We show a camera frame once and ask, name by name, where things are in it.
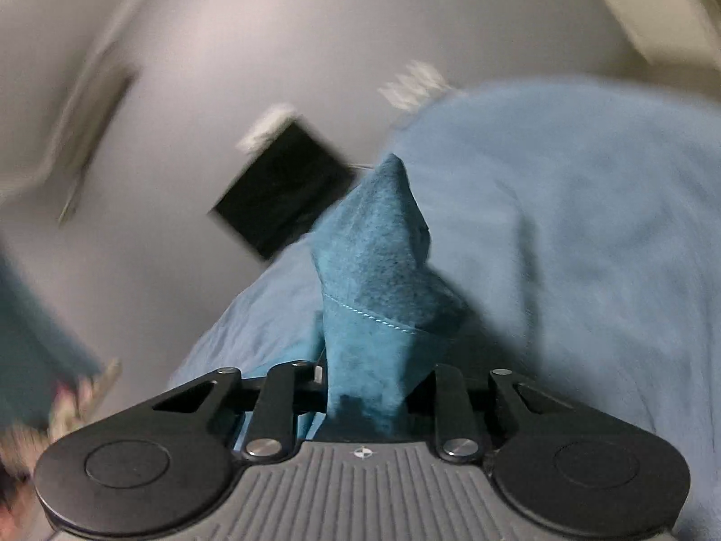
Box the light blue bed blanket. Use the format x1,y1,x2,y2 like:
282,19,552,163
169,79,721,541

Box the teal shirt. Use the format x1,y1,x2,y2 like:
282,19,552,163
237,152,470,446

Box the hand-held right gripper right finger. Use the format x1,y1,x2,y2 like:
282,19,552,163
406,364,570,461

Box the teal hanging cloth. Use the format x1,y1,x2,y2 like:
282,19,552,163
0,248,108,430

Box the black television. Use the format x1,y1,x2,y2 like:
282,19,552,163
207,121,359,263

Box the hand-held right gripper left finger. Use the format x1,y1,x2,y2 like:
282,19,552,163
152,361,328,460

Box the white containers on stand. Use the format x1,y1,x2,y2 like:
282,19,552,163
379,61,464,112

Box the white door frame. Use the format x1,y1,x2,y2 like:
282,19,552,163
568,0,721,66

